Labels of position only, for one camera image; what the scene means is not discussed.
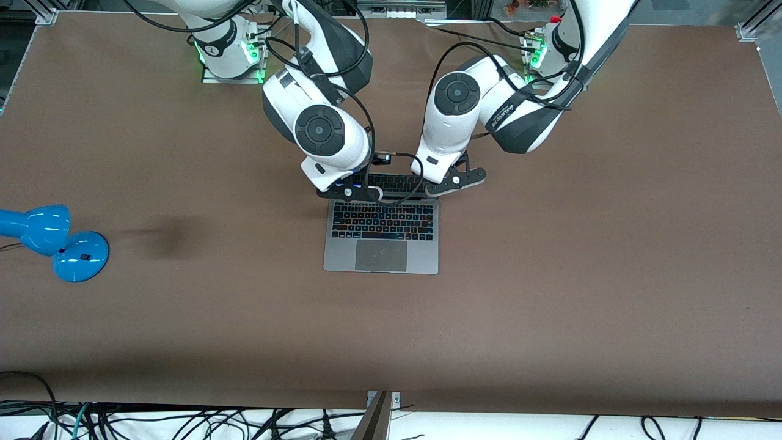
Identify silver laptop with black keyboard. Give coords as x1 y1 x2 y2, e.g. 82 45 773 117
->
323 174 440 275

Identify brown table cover sheet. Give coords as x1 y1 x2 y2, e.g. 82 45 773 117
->
0 11 782 419

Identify white power strip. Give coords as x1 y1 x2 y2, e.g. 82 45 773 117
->
356 0 448 19

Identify orange green toy items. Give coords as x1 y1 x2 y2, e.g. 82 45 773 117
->
504 0 566 17

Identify blue desk lamp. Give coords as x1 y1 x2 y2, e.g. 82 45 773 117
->
0 205 111 284

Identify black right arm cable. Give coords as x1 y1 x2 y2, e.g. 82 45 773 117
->
122 0 426 206

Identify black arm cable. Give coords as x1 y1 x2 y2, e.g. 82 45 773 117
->
436 0 588 112
122 0 426 206

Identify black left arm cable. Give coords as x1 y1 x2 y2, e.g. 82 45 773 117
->
436 0 588 112

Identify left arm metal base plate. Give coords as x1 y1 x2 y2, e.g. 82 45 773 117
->
521 34 554 86

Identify long black base cable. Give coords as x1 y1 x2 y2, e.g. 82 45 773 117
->
422 23 532 50

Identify dark metal camera post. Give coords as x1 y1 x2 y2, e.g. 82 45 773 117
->
349 391 393 440

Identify short black base cable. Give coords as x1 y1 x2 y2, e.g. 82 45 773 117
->
483 17 530 39

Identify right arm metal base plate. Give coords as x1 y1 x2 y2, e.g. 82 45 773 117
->
202 27 268 85

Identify tangled black floor cables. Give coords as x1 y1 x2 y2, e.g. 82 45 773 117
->
58 403 367 440

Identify teal floor cable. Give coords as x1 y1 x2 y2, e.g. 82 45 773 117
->
72 402 93 440

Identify black looped floor cable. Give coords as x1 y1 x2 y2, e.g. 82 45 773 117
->
0 370 59 440

